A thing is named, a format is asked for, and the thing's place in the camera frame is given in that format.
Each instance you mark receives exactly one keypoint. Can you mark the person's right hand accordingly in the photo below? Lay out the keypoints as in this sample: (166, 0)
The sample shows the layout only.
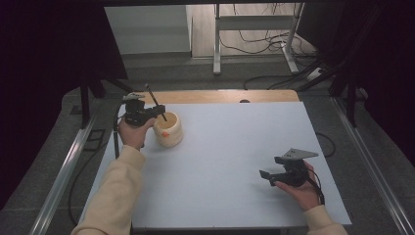
(303, 194)

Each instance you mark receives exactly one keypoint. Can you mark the white power strip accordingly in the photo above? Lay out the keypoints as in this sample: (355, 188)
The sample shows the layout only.
(314, 73)

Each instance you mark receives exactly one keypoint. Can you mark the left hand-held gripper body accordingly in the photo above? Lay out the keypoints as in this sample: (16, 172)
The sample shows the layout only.
(135, 112)

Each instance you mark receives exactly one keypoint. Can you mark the black metal stand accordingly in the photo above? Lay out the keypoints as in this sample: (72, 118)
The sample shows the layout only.
(84, 98)
(350, 98)

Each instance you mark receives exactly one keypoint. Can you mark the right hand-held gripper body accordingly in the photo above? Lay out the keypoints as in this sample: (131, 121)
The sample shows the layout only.
(295, 174)

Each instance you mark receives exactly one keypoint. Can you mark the black floor bracket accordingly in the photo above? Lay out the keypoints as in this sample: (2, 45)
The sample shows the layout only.
(94, 140)

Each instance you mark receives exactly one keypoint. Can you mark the aluminium rail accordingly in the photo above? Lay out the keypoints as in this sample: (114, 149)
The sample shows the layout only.
(372, 163)
(62, 176)

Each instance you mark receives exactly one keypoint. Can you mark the white table sheet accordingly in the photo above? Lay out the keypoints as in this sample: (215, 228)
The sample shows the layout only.
(221, 182)

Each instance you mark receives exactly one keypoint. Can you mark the white metal desk frame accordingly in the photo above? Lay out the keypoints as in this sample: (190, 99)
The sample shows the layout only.
(217, 42)

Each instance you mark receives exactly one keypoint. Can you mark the white cabinet panel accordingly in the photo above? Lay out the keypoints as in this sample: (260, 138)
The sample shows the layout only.
(147, 29)

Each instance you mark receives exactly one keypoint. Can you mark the person's left hand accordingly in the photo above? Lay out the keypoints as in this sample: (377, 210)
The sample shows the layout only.
(132, 135)

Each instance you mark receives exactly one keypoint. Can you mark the black pen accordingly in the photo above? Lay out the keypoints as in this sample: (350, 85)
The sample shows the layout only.
(151, 94)

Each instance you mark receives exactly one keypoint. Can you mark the cream pen holder cup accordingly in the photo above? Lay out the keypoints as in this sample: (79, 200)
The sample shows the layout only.
(169, 133)

